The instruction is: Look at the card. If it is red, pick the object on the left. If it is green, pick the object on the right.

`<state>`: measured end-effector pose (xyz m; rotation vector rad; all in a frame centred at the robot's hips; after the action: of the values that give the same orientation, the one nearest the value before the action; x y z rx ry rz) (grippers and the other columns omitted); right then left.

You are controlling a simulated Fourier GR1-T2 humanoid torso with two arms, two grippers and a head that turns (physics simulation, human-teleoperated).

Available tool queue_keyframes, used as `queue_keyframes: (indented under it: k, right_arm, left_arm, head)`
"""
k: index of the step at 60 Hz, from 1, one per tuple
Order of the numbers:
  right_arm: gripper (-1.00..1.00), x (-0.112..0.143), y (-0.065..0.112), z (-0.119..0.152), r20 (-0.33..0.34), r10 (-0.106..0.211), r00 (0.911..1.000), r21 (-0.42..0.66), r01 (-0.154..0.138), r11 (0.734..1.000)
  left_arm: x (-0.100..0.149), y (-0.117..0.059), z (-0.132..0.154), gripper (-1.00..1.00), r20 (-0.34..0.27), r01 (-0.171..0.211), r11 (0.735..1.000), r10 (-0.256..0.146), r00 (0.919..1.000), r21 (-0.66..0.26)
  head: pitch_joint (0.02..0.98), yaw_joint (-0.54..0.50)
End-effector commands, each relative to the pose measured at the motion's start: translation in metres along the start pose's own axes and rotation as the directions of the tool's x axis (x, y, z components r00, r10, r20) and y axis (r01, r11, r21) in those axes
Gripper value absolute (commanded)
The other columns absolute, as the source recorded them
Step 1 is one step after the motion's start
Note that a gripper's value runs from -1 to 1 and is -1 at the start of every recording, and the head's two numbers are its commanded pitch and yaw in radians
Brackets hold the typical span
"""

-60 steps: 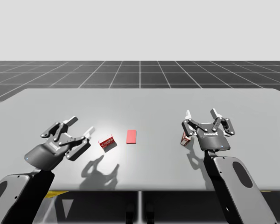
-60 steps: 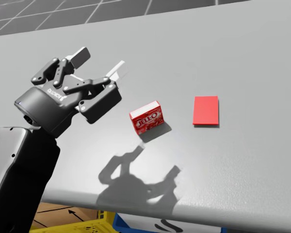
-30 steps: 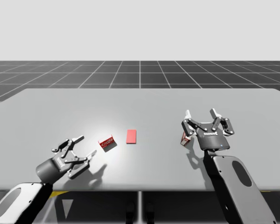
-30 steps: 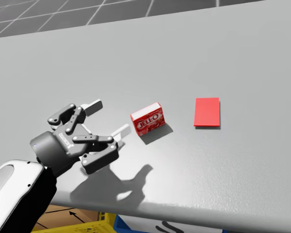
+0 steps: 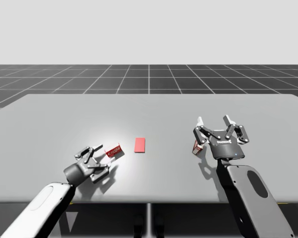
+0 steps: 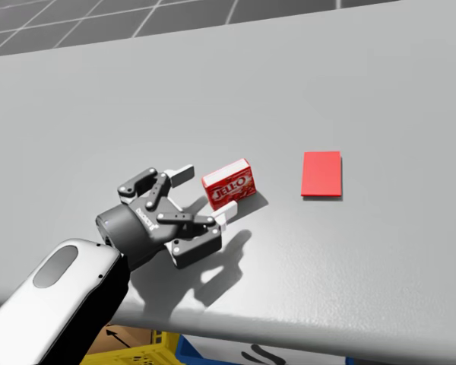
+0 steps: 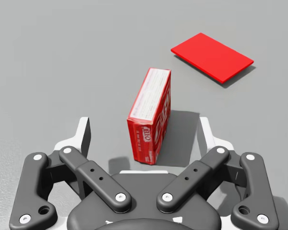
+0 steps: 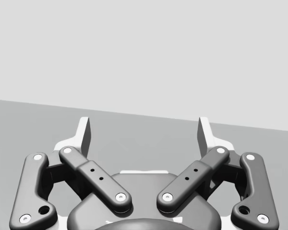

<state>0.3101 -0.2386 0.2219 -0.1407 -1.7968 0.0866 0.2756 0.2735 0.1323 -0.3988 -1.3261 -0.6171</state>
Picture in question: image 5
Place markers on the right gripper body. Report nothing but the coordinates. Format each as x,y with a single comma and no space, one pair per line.
226,147

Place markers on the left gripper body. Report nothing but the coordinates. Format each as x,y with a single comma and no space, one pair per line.
75,173

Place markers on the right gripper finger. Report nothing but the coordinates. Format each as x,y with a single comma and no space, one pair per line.
198,135
244,135

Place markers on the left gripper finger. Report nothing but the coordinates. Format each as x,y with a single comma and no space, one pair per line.
87,150
99,166

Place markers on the red and white carton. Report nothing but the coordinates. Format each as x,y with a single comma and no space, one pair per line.
196,149
114,151

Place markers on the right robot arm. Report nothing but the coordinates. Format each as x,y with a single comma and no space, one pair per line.
253,203

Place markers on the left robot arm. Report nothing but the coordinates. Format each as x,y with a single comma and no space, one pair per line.
39,208

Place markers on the pink pad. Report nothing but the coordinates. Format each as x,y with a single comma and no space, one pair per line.
140,145

